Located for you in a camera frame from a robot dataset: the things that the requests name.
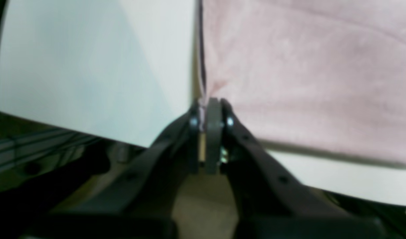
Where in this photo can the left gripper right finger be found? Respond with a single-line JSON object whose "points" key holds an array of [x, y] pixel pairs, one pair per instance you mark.
{"points": [[270, 201]]}

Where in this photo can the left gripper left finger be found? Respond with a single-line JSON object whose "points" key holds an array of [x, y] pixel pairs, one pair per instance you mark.
{"points": [[139, 202]]}

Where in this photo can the mauve t-shirt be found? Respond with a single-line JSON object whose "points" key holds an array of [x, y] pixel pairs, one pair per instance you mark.
{"points": [[323, 75]]}

